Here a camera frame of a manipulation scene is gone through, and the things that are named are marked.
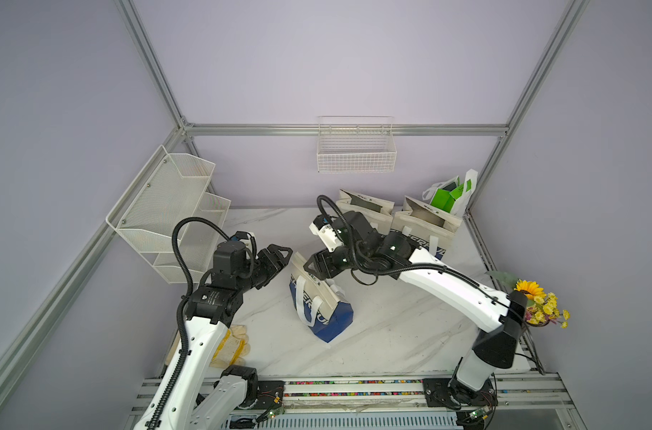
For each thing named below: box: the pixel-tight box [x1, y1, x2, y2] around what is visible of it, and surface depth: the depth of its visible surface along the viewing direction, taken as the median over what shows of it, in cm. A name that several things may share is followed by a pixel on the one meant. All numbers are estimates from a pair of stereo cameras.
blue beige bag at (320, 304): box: [289, 251, 355, 344], surface depth 75 cm
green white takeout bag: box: [421, 169, 479, 217], surface depth 88 cm
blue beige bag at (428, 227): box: [390, 195, 464, 260], surface depth 84 cm
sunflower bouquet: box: [484, 270, 571, 329], surface depth 67 cm
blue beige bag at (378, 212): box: [336, 189, 395, 236], surface depth 87 cm
